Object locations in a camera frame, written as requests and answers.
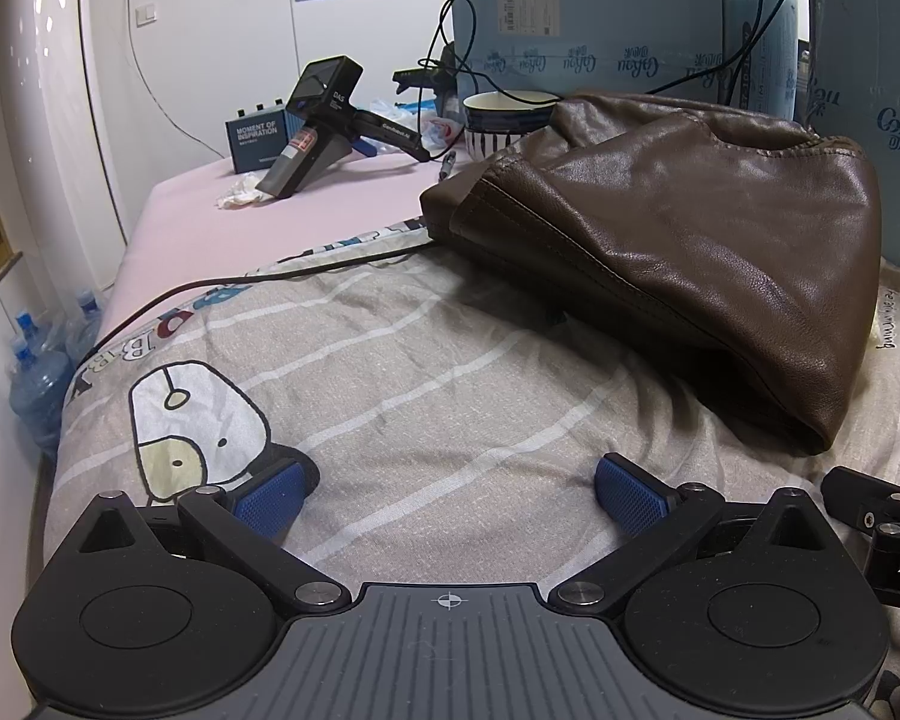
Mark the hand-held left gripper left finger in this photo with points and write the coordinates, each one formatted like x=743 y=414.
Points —
x=274 y=499

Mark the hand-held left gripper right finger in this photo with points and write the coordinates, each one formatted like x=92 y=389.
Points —
x=630 y=499

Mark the brown leather jacket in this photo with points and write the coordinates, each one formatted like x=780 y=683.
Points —
x=682 y=240

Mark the grey cartoon printed blanket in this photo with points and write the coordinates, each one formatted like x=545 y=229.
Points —
x=457 y=360

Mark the blue water jug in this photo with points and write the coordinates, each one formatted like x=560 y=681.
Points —
x=41 y=397
x=86 y=330
x=34 y=337

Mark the pink bed sheet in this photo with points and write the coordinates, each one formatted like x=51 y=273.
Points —
x=195 y=240

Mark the crumpled white tissue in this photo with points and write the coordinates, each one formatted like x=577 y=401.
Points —
x=240 y=191

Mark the spare hand-held gripper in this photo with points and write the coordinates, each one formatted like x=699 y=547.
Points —
x=307 y=142

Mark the small dark blue box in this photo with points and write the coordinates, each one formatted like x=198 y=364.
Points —
x=251 y=139

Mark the pen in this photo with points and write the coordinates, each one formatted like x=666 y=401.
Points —
x=448 y=165

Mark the blue striped ceramic bowl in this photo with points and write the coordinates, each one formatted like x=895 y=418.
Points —
x=495 y=127

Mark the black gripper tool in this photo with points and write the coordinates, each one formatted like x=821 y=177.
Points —
x=420 y=79

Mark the blue printed cardboard box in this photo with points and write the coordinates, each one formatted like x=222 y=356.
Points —
x=870 y=52
x=607 y=15

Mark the white standing air conditioner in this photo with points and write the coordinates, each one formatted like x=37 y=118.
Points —
x=52 y=90

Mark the white light switch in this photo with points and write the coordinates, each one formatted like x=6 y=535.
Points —
x=146 y=15

